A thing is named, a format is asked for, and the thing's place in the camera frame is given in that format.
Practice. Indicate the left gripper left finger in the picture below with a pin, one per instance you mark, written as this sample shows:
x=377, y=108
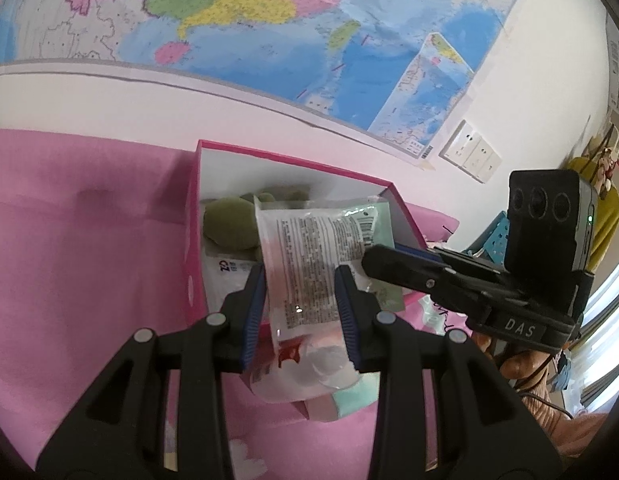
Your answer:
x=156, y=410

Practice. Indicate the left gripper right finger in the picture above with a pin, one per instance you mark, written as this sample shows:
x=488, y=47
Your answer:
x=444, y=412

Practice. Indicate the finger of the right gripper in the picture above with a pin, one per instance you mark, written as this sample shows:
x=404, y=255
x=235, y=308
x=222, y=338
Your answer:
x=414, y=274
x=432, y=258

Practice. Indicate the white printed plastic pouch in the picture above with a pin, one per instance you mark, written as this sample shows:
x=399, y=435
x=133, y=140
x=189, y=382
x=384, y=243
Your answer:
x=301, y=248

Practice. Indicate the green frog plush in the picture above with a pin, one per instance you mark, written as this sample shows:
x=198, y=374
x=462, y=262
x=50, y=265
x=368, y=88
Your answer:
x=230, y=222

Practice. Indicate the right hand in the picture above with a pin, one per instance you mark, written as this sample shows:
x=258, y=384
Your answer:
x=528, y=368

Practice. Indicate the blue perforated basket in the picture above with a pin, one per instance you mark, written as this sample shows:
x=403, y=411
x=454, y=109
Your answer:
x=491, y=245

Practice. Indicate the yellow hanging garment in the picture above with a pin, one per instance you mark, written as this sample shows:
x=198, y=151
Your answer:
x=607, y=215

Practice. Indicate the pastel tissue pack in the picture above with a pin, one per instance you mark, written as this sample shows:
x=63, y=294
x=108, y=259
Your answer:
x=342, y=403

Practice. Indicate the white spray bottle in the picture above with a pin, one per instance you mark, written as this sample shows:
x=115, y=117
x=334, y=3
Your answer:
x=303, y=369

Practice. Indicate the pink cardboard box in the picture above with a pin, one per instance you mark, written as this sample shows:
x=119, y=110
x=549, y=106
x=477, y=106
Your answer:
x=222, y=170

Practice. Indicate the pink floral bedsheet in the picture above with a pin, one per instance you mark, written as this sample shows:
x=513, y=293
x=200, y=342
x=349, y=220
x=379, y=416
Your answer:
x=99, y=237

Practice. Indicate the white wall socket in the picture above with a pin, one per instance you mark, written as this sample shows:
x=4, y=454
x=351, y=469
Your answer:
x=482, y=162
x=461, y=144

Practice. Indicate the colourful wall map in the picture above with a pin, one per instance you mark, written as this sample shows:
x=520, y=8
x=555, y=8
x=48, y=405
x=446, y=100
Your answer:
x=393, y=68

